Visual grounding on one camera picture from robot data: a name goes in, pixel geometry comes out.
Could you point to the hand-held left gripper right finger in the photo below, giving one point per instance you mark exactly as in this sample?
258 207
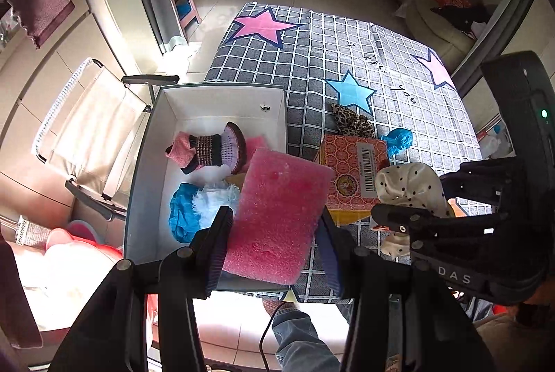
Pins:
329 255

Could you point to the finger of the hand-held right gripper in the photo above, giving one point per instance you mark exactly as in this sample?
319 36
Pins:
477 181
416 222

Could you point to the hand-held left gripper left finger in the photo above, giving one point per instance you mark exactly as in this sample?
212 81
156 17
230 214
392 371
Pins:
219 250

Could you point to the white polka dot cloth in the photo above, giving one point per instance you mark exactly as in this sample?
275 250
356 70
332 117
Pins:
407 185

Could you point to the light blue fluffy cloth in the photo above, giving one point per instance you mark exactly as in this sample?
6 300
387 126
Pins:
212 203

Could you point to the pink foam sponge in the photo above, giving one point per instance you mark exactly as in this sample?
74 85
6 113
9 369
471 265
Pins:
277 216

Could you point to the striped crochet boot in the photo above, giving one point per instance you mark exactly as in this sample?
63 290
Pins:
208 149

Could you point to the pink cloth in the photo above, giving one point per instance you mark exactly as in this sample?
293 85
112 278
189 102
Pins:
256 144

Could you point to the white storage box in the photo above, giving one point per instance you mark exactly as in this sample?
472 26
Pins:
217 103

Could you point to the person's right forearm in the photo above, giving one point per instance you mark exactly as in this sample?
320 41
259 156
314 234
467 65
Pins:
511 341

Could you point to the blue crumpled cloth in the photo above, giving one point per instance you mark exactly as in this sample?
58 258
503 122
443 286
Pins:
184 216
399 140

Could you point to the brown slipper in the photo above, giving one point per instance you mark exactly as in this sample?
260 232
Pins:
277 305

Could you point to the red patterned cardboard carton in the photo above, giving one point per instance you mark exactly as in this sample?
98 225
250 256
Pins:
347 172

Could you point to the person's leg in jeans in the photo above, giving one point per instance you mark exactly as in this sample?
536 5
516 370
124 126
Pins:
303 346

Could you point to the leopard print cloth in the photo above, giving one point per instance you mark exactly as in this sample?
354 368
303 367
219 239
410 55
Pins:
353 123

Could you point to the red plastic basin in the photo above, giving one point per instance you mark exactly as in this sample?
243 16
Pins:
78 259

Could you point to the white sofa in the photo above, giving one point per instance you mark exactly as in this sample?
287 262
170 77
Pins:
433 25

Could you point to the black cloth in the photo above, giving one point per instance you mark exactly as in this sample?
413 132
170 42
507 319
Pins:
464 14

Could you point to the white folding chair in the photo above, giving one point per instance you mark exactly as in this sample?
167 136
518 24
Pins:
86 129

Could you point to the grey checkered star blanket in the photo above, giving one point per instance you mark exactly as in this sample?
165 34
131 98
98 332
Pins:
303 64

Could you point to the pink step stool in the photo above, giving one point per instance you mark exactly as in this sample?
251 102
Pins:
184 3

